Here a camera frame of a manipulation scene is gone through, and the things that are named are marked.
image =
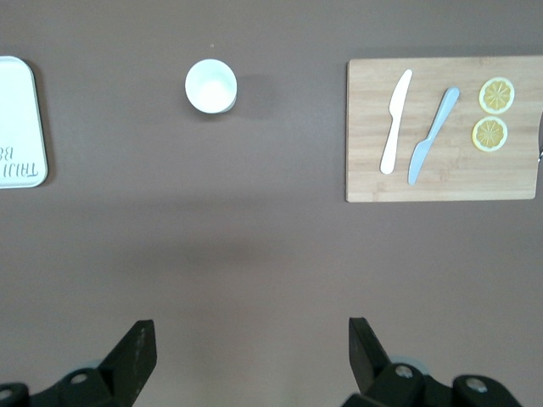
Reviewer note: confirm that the cream tray with bear print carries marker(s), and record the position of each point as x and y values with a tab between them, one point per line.
19	127

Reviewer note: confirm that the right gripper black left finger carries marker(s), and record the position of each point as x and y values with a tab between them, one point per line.
123	364

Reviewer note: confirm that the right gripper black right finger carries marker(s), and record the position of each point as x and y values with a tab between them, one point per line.
373	373

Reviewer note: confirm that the white plastic cup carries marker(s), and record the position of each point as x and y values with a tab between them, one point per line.
210	85

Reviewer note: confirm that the yellow lemon slice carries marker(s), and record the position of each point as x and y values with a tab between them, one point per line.
489	134
496	95

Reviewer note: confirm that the grey plastic knife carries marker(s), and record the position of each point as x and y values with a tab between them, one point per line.
420	154

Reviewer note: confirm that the bamboo cutting board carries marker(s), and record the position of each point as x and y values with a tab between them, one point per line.
458	178

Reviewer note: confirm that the white plastic knife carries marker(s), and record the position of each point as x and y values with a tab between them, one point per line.
394	123

